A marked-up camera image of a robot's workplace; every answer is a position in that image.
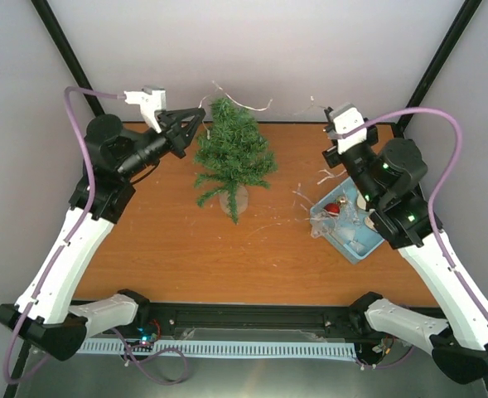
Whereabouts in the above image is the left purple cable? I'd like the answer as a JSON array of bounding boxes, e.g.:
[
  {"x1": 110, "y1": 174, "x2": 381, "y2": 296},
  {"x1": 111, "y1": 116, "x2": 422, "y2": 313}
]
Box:
[{"x1": 2, "y1": 86, "x2": 127, "y2": 385}]

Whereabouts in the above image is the fairy light string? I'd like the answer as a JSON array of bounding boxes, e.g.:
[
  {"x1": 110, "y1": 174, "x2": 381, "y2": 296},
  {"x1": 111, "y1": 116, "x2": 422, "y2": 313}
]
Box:
[{"x1": 197, "y1": 80, "x2": 352, "y2": 233}]

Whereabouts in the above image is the clear battery box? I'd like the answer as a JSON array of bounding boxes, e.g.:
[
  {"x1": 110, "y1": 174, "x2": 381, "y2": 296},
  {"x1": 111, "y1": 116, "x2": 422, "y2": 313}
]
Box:
[{"x1": 309, "y1": 211, "x2": 336, "y2": 238}]

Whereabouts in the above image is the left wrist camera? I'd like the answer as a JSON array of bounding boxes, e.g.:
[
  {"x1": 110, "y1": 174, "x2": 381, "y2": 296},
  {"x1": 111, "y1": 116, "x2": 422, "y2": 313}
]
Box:
[{"x1": 123, "y1": 86, "x2": 167, "y2": 133}]

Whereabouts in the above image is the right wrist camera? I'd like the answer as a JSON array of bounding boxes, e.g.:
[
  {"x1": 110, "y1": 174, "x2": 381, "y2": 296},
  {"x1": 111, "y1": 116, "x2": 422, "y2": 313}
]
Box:
[{"x1": 325, "y1": 103, "x2": 365, "y2": 139}]

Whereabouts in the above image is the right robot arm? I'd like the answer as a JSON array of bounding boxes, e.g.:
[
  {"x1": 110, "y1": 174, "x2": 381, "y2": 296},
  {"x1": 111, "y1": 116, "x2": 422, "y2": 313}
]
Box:
[{"x1": 323, "y1": 124, "x2": 488, "y2": 384}]

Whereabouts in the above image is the frame post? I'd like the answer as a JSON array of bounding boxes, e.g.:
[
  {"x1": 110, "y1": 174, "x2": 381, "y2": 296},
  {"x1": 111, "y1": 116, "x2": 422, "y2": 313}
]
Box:
[
  {"x1": 394, "y1": 0, "x2": 483, "y2": 138},
  {"x1": 31, "y1": 0, "x2": 106, "y2": 119}
]

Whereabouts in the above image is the small circuit board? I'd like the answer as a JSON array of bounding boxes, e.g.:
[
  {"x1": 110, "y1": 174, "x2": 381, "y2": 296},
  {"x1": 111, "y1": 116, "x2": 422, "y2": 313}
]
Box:
[{"x1": 126, "y1": 326, "x2": 161, "y2": 353}]

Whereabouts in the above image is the light blue cable duct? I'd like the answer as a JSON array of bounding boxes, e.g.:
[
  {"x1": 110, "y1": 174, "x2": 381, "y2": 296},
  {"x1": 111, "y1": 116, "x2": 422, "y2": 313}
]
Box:
[{"x1": 77, "y1": 339, "x2": 359, "y2": 361}]

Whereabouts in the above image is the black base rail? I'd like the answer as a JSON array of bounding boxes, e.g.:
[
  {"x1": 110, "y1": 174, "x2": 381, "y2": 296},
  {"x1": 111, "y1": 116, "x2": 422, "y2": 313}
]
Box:
[{"x1": 149, "y1": 303, "x2": 362, "y2": 342}]

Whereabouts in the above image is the right back frame post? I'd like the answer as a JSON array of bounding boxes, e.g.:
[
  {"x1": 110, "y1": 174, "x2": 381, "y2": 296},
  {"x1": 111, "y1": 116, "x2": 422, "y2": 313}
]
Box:
[{"x1": 394, "y1": 0, "x2": 483, "y2": 138}]

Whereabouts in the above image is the left back frame post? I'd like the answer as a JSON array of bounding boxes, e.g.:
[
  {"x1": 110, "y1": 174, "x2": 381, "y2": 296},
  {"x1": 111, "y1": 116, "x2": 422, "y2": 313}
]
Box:
[{"x1": 31, "y1": 0, "x2": 106, "y2": 119}]

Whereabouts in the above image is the red bauble ornament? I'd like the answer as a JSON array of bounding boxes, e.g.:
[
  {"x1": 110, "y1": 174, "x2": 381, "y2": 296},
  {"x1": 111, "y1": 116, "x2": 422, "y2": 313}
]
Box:
[{"x1": 323, "y1": 202, "x2": 341, "y2": 216}]

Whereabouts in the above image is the light blue plastic basket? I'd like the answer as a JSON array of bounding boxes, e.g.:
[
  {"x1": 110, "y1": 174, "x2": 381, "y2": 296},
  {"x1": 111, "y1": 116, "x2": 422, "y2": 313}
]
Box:
[{"x1": 309, "y1": 177, "x2": 384, "y2": 265}]

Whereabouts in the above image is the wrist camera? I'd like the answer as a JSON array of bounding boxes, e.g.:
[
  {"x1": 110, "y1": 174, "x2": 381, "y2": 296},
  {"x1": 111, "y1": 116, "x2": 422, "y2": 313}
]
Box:
[
  {"x1": 325, "y1": 103, "x2": 365, "y2": 139},
  {"x1": 123, "y1": 86, "x2": 167, "y2": 133}
]

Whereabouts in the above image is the small green christmas tree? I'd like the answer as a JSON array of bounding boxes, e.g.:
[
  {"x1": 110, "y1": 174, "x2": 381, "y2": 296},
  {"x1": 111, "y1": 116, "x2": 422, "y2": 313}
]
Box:
[{"x1": 194, "y1": 98, "x2": 278, "y2": 224}]

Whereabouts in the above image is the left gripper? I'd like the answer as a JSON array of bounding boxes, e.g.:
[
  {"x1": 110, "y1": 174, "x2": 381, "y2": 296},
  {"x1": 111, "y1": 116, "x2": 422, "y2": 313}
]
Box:
[{"x1": 119, "y1": 108, "x2": 207, "y2": 179}]

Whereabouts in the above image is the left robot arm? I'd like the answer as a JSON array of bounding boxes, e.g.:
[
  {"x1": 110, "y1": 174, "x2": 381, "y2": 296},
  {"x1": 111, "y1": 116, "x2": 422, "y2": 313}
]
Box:
[{"x1": 0, "y1": 108, "x2": 205, "y2": 361}]

